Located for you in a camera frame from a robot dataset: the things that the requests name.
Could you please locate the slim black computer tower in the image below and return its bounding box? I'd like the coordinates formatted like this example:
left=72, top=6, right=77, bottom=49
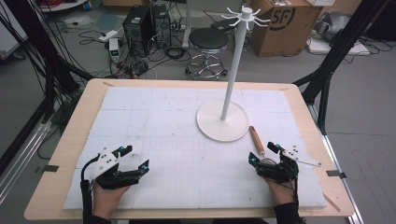
left=151, top=4, right=173, bottom=49

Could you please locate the person's right hand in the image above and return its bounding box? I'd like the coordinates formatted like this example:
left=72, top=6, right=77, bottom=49
left=265, top=178, right=297, bottom=207

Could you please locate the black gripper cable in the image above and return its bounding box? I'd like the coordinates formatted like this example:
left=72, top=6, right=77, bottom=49
left=79, top=154, right=100, bottom=224

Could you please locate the person's left hand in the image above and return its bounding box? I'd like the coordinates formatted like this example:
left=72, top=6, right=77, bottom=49
left=92, top=182, right=131, bottom=220

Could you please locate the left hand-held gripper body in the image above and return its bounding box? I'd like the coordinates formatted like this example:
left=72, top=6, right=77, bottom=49
left=88, top=147, right=141, bottom=190

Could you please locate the white device with display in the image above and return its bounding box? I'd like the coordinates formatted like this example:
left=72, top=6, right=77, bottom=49
left=108, top=37, right=121, bottom=63

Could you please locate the wooden table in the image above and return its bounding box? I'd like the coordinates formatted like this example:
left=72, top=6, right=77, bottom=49
left=23, top=77, right=356, bottom=221

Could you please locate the coiled black cable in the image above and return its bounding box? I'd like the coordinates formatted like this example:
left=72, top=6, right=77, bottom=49
left=163, top=46, right=191, bottom=63

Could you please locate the white power strip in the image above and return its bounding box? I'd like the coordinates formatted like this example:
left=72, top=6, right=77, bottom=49
left=98, top=29, right=119, bottom=43

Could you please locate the cardboard box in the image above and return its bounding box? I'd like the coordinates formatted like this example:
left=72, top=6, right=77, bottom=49
left=247, top=0, right=324, bottom=58

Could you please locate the brown tape strip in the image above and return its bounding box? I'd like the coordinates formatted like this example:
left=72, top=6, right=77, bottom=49
left=322, top=193, right=342, bottom=214

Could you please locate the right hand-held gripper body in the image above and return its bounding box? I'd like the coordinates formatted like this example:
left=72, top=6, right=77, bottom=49
left=255, top=145, right=302, bottom=185

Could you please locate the white foam mat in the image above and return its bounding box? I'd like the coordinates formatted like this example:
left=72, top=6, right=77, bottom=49
left=63, top=86, right=329, bottom=211

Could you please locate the large black computer tower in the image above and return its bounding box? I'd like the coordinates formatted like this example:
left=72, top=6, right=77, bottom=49
left=121, top=5, right=157, bottom=59

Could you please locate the wooden handled kitchen utensil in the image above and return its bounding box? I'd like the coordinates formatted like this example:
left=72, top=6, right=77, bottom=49
left=247, top=125, right=278, bottom=166

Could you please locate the white hook rack stand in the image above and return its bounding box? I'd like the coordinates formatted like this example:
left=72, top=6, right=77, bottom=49
left=195, top=5, right=272, bottom=144

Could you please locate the aluminium rail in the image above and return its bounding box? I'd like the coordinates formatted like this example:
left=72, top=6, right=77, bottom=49
left=307, top=104, right=366, bottom=224
left=0, top=120, right=53, bottom=204

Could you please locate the black metal frame stand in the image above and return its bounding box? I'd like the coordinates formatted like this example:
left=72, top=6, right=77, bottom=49
left=0, top=0, right=95, bottom=124
left=292, top=0, right=391, bottom=135

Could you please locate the grey bag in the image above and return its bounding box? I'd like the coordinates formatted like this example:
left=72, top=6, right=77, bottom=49
left=313, top=10, right=352, bottom=43

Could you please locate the black tape piece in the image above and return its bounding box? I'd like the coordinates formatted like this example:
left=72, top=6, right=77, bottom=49
left=35, top=164, right=60, bottom=174
left=326, top=169, right=347, bottom=179

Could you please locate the black round stool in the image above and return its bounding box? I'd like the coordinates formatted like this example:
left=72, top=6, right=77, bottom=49
left=185, top=27, right=230, bottom=82

